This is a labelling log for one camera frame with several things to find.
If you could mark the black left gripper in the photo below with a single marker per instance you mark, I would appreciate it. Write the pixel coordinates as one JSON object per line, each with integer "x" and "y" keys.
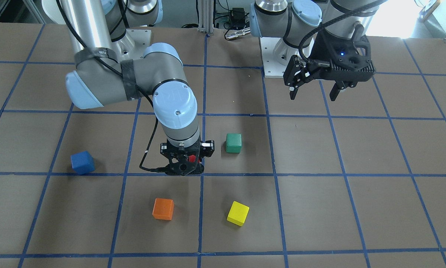
{"x": 320, "y": 48}

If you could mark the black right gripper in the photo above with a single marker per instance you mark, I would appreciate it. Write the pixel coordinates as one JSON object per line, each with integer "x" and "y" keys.
{"x": 208, "y": 145}

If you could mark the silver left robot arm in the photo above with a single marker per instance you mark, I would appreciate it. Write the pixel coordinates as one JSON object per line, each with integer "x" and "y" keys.
{"x": 298, "y": 22}

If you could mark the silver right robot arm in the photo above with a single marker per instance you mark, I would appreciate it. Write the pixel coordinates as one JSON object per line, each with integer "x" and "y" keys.
{"x": 112, "y": 67}

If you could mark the green wooden block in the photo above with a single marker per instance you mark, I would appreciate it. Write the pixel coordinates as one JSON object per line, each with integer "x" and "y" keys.
{"x": 233, "y": 143}

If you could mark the orange wooden block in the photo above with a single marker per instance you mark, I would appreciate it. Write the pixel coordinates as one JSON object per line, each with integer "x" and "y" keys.
{"x": 163, "y": 209}

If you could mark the yellow wooden block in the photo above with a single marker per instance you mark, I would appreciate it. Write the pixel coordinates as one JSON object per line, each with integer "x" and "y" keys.
{"x": 238, "y": 213}

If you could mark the blue wooden block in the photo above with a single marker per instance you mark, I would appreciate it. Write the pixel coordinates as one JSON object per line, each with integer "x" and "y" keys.
{"x": 82, "y": 163}

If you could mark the silver metal connector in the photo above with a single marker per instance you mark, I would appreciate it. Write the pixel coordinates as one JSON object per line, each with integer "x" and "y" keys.
{"x": 230, "y": 36}

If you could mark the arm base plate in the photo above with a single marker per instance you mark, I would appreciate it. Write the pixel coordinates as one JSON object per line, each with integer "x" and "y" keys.
{"x": 275, "y": 55}
{"x": 133, "y": 44}

